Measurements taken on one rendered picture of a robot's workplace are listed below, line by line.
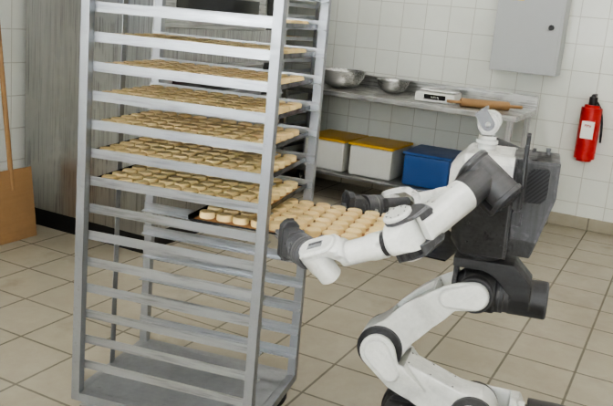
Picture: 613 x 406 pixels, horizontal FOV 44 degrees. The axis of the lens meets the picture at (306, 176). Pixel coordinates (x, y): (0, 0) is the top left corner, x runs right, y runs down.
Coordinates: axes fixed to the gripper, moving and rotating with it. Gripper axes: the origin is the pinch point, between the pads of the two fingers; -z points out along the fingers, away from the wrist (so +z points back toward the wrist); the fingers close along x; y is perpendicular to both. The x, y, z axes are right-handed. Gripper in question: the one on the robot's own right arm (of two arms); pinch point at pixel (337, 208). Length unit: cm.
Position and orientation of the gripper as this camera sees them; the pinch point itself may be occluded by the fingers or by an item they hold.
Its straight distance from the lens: 261.4
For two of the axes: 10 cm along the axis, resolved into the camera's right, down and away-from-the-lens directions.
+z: 8.8, -0.2, 4.7
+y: 4.6, 2.3, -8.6
